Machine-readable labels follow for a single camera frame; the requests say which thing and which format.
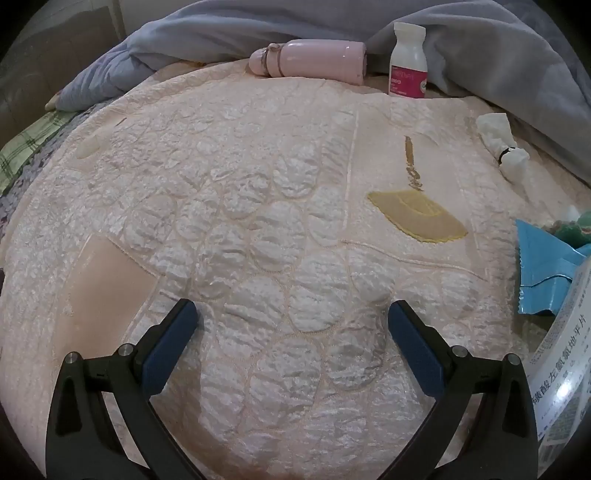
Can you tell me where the pink bottle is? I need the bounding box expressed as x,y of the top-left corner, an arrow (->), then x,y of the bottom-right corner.
249,39 -> 369,85

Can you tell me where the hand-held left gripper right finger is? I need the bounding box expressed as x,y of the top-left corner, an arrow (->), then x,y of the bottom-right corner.
387,299 -> 541,480

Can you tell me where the white pill bottle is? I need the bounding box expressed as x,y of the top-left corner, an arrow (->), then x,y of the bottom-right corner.
389,22 -> 428,99

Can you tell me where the green bag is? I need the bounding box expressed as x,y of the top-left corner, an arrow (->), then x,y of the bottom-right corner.
547,205 -> 591,245

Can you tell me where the blue-grey duvet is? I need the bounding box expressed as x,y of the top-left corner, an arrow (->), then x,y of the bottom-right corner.
44,0 -> 591,181

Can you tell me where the white crumpled tissue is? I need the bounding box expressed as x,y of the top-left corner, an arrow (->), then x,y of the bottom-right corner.
475,112 -> 529,182

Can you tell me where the blue snack wrapper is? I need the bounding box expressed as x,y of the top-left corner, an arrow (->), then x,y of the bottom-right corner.
515,219 -> 591,317

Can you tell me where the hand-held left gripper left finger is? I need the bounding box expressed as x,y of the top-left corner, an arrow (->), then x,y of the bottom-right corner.
46,298 -> 208,480

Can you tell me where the grey white patterned blanket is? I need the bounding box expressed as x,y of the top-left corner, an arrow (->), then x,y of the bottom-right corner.
0,102 -> 107,241

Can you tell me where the green plaid cloth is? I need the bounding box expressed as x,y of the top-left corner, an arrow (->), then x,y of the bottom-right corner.
0,108 -> 77,195

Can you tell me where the white medicine box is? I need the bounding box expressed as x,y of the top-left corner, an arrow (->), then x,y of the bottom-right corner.
526,258 -> 591,472

